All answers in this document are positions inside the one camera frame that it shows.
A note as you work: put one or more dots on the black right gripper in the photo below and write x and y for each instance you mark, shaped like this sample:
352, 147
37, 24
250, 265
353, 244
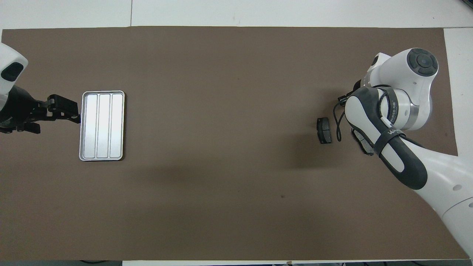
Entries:
357, 87

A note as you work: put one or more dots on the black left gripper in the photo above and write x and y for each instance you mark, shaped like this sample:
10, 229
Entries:
14, 109

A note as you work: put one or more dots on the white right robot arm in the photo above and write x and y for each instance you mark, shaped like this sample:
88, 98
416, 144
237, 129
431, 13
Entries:
414, 162

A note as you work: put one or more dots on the silver metal tray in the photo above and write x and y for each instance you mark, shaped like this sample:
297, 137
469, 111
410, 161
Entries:
103, 125

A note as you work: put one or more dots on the rectangular dark brake pad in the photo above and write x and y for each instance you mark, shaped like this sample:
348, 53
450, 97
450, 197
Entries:
324, 130

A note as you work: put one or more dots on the curved dark brake pad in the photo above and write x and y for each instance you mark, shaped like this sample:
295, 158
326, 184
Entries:
366, 148

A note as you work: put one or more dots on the brown table mat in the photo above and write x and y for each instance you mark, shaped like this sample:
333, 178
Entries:
236, 74

